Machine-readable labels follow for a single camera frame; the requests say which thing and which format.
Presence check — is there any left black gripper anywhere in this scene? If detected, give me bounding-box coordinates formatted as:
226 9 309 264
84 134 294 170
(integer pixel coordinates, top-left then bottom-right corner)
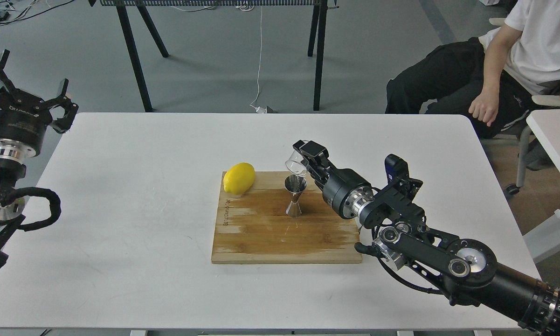
0 49 80 158

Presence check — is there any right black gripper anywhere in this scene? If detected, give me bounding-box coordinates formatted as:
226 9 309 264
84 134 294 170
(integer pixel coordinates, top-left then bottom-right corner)
292 140 375 219

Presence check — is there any clear glass measuring cup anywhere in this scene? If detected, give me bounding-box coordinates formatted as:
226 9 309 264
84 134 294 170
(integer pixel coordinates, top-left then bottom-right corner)
284 150 309 178

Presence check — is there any steel double jigger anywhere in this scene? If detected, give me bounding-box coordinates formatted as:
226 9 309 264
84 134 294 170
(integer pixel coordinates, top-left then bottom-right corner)
284 175 307 218

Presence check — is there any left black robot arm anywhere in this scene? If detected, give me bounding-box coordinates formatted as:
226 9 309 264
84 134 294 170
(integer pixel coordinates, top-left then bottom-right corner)
0 50 79 269

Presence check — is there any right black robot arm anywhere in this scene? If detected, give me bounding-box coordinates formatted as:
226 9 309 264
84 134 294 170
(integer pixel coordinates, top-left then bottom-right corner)
287 140 560 336

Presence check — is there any person's bare hand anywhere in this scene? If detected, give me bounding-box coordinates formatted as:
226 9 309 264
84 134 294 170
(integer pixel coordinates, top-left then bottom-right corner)
468 90 499 127

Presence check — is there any yellow lemon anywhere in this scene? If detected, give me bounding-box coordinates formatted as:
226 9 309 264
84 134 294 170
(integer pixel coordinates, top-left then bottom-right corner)
223 162 256 196

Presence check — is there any wooden cutting board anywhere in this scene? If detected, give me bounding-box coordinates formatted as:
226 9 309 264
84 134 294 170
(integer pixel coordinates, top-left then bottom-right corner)
211 171 362 265

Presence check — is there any seated person white shirt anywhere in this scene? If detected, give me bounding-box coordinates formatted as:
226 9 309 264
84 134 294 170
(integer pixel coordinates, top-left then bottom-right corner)
385 0 560 139

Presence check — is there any beige chair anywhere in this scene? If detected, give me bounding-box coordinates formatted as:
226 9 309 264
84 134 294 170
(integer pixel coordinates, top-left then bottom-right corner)
487 16 560 194

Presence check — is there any white hanging cable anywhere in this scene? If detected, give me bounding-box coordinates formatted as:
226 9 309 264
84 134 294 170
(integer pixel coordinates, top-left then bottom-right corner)
249 6 267 113

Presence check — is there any cable bundle on floor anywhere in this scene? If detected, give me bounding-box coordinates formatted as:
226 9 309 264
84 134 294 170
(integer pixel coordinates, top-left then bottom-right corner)
0 0 77 34

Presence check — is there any black metal frame table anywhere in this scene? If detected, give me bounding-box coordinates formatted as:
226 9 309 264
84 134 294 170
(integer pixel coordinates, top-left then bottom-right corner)
89 0 338 112

